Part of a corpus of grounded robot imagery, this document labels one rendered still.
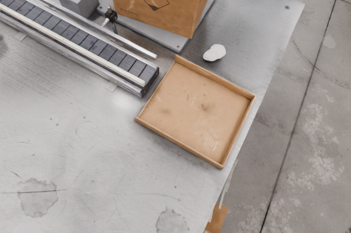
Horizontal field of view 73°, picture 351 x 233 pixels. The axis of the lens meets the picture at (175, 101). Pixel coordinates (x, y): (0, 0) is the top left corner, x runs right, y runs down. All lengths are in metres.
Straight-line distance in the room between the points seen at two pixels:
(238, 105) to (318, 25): 1.74
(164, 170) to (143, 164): 0.06
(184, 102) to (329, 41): 1.80
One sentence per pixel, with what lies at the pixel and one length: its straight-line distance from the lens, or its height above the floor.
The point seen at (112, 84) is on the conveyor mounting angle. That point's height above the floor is 0.83.
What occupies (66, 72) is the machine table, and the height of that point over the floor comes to 0.83.
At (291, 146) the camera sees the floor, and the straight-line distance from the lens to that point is 1.82.
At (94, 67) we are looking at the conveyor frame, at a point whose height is 0.88.
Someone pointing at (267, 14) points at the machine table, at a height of 0.83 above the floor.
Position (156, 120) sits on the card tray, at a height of 0.83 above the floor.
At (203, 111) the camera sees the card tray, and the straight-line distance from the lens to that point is 0.78.
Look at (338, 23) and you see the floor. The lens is 2.58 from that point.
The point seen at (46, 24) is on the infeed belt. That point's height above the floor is 0.88.
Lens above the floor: 1.55
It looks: 67 degrees down
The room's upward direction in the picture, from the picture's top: 9 degrees clockwise
